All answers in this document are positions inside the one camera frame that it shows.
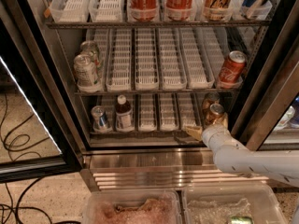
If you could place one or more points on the gold black can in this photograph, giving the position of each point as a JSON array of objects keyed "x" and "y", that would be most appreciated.
[{"x": 216, "y": 10}]

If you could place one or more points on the bottom wire shelf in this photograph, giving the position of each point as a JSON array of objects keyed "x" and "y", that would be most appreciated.
[{"x": 178, "y": 133}]

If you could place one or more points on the orange can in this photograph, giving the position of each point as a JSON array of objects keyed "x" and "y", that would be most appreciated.
[
  {"x": 210, "y": 99},
  {"x": 215, "y": 113}
]

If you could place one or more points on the top wire shelf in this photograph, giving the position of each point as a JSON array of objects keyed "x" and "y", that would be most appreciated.
[{"x": 154, "y": 24}]

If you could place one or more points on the middle wire shelf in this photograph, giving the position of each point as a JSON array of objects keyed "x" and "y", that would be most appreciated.
[{"x": 81, "y": 93}]

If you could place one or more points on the red cola can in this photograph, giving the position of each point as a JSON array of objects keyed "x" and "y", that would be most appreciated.
[
  {"x": 179, "y": 10},
  {"x": 143, "y": 10}
]

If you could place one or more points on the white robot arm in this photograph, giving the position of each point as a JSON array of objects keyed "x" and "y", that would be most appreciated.
[{"x": 232, "y": 157}]

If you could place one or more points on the green can in bin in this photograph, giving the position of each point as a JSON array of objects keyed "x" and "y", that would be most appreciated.
[{"x": 240, "y": 220}]

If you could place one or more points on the red cola can top left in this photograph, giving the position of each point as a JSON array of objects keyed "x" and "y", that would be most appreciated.
[{"x": 143, "y": 10}]

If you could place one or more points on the clear plastic bin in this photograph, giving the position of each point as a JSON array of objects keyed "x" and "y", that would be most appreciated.
[
  {"x": 216, "y": 203},
  {"x": 133, "y": 206}
]

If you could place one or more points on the wire shelf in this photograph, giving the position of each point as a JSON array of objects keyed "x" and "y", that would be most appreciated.
[
  {"x": 178, "y": 133},
  {"x": 154, "y": 24},
  {"x": 81, "y": 93}
]

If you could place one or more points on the front silver green can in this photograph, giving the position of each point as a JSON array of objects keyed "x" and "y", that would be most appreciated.
[{"x": 86, "y": 71}]

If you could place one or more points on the left clear plastic bin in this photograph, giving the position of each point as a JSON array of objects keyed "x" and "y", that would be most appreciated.
[{"x": 133, "y": 206}]

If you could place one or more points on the red cola can top right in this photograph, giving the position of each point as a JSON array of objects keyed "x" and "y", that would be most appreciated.
[{"x": 179, "y": 10}]

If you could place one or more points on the red cola can middle shelf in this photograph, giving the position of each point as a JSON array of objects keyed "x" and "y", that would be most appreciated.
[{"x": 232, "y": 68}]

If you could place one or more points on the silver green can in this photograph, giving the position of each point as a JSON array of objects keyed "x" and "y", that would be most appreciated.
[
  {"x": 90, "y": 47},
  {"x": 86, "y": 71}
]

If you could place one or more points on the rear silver green can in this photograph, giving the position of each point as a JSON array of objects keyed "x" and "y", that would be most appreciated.
[{"x": 90, "y": 47}]

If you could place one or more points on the glass fridge door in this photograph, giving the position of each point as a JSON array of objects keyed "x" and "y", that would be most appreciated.
[{"x": 39, "y": 135}]

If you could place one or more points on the blue silver can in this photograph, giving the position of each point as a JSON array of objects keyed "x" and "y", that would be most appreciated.
[{"x": 100, "y": 121}]

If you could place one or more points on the right clear plastic bin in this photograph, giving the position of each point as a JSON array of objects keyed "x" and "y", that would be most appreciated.
[{"x": 216, "y": 203}]

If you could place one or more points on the steel fridge base grille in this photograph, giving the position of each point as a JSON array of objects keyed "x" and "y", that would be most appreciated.
[{"x": 159, "y": 168}]

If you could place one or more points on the brown bottle white cap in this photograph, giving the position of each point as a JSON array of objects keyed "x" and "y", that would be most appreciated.
[{"x": 124, "y": 113}]

